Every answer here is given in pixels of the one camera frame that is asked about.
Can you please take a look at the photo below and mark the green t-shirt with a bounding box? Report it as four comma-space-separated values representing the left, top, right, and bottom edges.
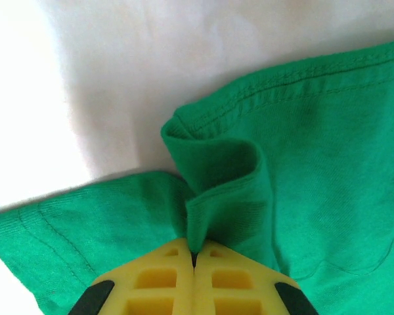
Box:
0, 36, 394, 315

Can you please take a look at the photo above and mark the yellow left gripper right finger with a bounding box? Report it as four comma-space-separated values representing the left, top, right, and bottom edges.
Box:
194, 240, 320, 315

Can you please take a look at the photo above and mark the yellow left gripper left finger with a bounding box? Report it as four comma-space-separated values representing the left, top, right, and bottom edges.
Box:
70, 237, 195, 315

